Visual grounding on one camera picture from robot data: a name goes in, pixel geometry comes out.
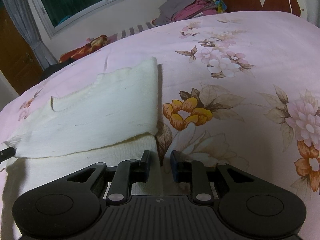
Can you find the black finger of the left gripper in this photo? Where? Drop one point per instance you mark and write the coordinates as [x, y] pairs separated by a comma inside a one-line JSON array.
[[7, 153]]

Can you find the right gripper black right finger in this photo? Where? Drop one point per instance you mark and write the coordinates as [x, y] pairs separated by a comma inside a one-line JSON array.
[[245, 204]]

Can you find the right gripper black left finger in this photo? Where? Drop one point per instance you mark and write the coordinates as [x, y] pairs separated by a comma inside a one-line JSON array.
[[73, 205]]

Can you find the white knitted garment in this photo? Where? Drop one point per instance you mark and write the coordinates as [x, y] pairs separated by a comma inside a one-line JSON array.
[[111, 120]]

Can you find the stack of folded clothes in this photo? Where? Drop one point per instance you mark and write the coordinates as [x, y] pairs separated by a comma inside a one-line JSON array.
[[178, 10]]

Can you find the brown wooden door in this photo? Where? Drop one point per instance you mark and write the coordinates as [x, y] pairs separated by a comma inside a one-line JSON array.
[[18, 62]]

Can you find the black cloth on bed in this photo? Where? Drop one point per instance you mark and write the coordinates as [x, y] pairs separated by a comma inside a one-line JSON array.
[[55, 68]]

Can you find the pink floral bed sheet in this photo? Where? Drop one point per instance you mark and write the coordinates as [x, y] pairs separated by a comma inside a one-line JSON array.
[[239, 88]]

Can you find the red patterned blanket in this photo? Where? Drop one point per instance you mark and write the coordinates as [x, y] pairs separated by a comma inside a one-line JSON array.
[[90, 47]]

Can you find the grey left curtain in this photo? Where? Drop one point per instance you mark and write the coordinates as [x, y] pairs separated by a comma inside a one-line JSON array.
[[22, 18]]

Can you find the striped grey white pillow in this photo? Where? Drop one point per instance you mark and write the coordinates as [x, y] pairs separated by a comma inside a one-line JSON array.
[[131, 31]]

